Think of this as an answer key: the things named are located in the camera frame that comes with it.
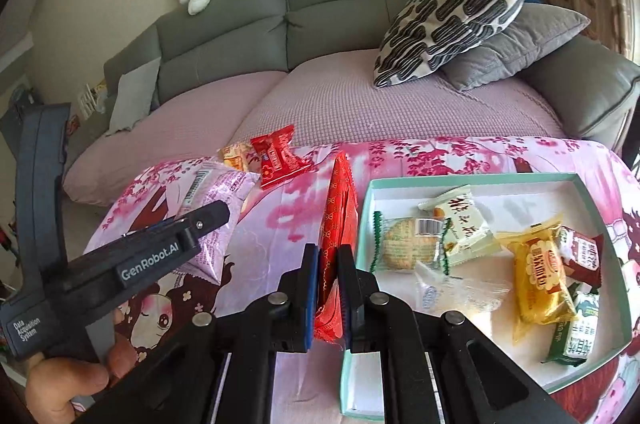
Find red patterned packet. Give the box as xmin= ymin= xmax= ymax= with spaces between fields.
xmin=314 ymin=151 xmax=361 ymax=350

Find person's left hand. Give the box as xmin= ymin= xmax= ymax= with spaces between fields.
xmin=25 ymin=310 xmax=139 ymax=424

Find black white patterned pillow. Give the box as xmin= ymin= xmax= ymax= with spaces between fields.
xmin=372 ymin=0 xmax=532 ymax=88

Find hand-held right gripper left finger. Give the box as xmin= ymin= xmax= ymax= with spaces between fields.
xmin=80 ymin=244 xmax=321 ymax=424

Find orange white bread packet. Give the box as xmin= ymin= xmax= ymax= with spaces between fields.
xmin=218 ymin=143 xmax=257 ymax=172

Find grey pillow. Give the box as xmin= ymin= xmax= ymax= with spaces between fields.
xmin=440 ymin=4 xmax=592 ymax=92

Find green white biscuit packet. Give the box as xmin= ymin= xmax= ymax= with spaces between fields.
xmin=542 ymin=286 xmax=601 ymax=367

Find red white snack packet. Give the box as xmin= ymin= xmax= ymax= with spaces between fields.
xmin=557 ymin=226 xmax=606 ymax=287

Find light grey small cushion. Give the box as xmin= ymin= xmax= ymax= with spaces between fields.
xmin=105 ymin=56 xmax=162 ymax=137

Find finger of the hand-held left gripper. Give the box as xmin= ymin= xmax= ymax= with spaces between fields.
xmin=135 ymin=200 xmax=232 ymax=239

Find pink textured sofa cover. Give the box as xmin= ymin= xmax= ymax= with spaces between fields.
xmin=62 ymin=46 xmax=566 ymax=207

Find pink snack packet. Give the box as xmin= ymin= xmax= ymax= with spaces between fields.
xmin=170 ymin=156 xmax=261 ymax=285

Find yellow cake packet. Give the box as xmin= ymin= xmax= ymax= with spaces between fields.
xmin=495 ymin=214 xmax=578 ymax=345

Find white calligraphy snack packet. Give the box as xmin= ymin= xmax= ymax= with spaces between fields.
xmin=417 ymin=184 xmax=501 ymax=269

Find small red candy packet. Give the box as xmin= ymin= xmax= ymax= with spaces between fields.
xmin=249 ymin=124 xmax=315 ymax=191

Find pink cartoon printed blanket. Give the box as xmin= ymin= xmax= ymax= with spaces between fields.
xmin=82 ymin=136 xmax=640 ymax=424

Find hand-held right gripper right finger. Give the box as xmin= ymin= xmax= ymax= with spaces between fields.
xmin=337 ymin=244 xmax=581 ymax=424

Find clear white bun packet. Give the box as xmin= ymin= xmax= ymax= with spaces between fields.
xmin=412 ymin=261 xmax=513 ymax=315

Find clear round biscuit packet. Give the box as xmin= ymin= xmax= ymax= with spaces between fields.
xmin=371 ymin=210 xmax=446 ymax=275

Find teal shallow cardboard box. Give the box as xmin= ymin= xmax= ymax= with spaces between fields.
xmin=339 ymin=173 xmax=632 ymax=422

